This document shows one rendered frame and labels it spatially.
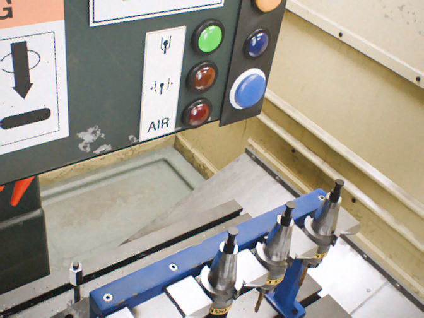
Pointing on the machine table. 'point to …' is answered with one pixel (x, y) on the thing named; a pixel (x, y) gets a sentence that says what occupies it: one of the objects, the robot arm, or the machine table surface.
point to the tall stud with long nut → (76, 272)
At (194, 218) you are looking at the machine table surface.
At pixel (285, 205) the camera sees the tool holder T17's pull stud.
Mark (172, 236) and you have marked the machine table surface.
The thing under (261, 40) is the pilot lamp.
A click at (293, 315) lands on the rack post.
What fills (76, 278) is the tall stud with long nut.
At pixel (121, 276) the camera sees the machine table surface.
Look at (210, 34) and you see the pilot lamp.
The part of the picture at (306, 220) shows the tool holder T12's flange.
